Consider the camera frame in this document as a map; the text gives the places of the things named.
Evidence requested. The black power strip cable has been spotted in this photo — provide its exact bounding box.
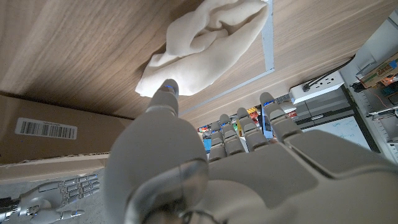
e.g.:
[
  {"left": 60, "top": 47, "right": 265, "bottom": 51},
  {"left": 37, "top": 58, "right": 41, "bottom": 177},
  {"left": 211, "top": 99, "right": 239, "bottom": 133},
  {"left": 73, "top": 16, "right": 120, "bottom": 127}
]
[{"left": 303, "top": 54, "right": 357, "bottom": 93}]

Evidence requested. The whiteboard with writing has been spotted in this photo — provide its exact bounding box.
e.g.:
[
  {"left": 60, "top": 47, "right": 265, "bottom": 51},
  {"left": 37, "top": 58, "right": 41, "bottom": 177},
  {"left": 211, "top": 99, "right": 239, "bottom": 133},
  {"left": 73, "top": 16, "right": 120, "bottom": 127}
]
[{"left": 303, "top": 115, "right": 373, "bottom": 151}]

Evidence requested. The cardboard packing box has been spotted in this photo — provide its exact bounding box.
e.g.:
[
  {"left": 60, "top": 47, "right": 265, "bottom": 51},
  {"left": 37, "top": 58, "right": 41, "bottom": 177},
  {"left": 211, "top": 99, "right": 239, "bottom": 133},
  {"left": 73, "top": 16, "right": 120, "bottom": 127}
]
[{"left": 0, "top": 93, "right": 134, "bottom": 184}]

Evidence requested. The cardboard box with tools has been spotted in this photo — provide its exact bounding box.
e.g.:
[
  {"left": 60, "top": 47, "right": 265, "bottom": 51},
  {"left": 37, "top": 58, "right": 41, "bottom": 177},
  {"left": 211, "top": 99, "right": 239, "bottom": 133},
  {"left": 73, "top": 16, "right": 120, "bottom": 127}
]
[{"left": 357, "top": 52, "right": 398, "bottom": 90}]

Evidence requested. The white power strip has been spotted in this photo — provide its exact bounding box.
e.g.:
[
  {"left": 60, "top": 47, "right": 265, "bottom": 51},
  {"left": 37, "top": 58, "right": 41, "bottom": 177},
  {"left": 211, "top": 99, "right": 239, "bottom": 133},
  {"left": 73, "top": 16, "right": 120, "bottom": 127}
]
[{"left": 289, "top": 70, "right": 345, "bottom": 105}]

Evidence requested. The cream cloth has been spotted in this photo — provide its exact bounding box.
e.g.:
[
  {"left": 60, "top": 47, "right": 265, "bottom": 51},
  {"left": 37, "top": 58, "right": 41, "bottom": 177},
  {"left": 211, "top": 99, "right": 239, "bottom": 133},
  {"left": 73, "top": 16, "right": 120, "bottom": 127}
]
[{"left": 135, "top": 0, "right": 270, "bottom": 98}]

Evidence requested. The white shelf unit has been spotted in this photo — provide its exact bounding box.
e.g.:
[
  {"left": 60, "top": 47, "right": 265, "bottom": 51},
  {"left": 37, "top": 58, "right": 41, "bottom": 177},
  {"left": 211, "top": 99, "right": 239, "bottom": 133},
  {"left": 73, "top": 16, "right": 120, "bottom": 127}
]
[{"left": 338, "top": 9, "right": 398, "bottom": 162}]

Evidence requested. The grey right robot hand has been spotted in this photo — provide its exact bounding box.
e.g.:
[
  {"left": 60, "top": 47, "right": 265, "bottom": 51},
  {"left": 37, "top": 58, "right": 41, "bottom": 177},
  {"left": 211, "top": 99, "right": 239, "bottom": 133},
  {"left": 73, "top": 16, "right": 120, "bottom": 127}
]
[{"left": 18, "top": 173, "right": 101, "bottom": 224}]

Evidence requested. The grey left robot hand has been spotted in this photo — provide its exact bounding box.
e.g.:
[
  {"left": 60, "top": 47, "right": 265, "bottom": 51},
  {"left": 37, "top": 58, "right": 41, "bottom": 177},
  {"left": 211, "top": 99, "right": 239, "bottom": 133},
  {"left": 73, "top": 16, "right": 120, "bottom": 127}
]
[{"left": 102, "top": 78, "right": 398, "bottom": 224}]

